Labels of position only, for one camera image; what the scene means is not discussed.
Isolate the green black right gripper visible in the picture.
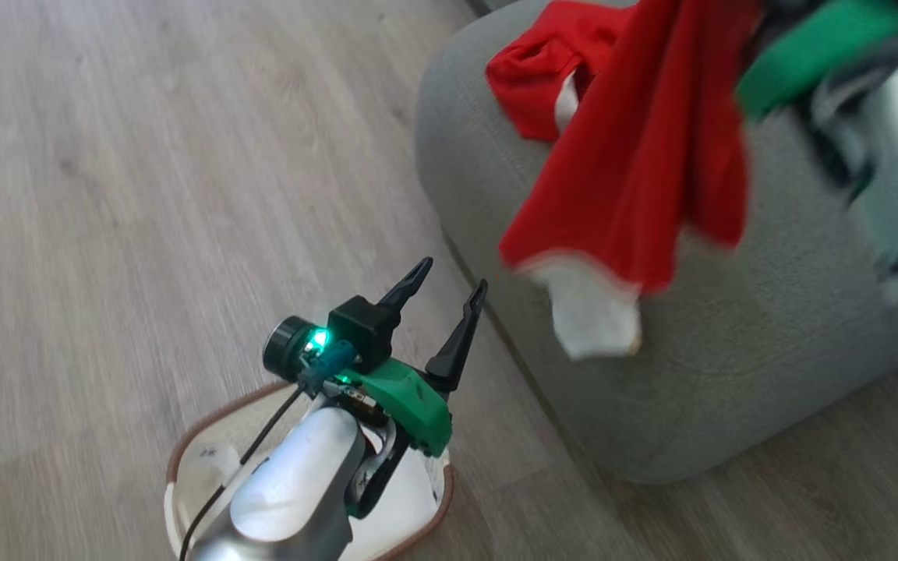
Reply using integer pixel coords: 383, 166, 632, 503
734, 0, 898, 122

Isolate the thin black cable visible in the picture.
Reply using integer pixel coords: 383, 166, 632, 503
178, 385, 306, 561

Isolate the beige laundry basket brown rim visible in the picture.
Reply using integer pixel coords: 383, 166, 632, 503
164, 379, 456, 561

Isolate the grey green fabric sofa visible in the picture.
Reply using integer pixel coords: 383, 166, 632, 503
415, 0, 898, 485

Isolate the red and white garment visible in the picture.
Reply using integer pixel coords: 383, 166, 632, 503
485, 0, 763, 362

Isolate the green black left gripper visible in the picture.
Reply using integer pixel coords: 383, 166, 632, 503
263, 256, 490, 458

